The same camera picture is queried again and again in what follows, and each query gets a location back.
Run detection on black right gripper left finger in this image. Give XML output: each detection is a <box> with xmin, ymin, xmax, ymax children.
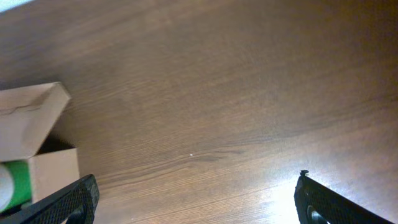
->
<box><xmin>1</xmin><ymin>174</ymin><xmax>100</xmax><ymax>224</ymax></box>

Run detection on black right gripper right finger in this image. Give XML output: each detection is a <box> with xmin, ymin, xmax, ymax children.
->
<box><xmin>294</xmin><ymin>170</ymin><xmax>393</xmax><ymax>224</ymax></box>

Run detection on green tape roll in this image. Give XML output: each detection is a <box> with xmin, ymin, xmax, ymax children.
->
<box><xmin>1</xmin><ymin>161</ymin><xmax>32</xmax><ymax>212</ymax></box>

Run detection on brown cardboard box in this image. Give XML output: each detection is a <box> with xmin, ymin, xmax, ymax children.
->
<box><xmin>1</xmin><ymin>82</ymin><xmax>80</xmax><ymax>202</ymax></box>

